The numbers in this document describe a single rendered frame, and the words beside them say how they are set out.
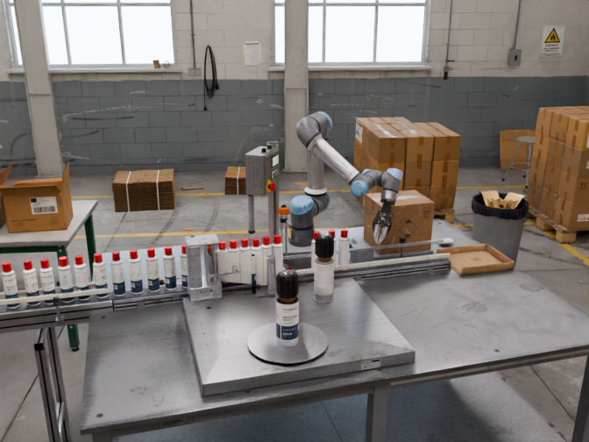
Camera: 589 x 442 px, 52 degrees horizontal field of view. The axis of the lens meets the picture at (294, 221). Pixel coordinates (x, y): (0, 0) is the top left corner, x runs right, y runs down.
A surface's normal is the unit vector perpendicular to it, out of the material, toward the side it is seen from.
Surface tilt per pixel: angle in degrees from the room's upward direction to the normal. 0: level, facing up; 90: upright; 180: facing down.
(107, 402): 0
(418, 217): 90
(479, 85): 90
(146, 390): 0
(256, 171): 90
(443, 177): 91
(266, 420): 1
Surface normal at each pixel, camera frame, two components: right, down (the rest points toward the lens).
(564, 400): 0.00, -0.94
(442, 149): 0.12, 0.33
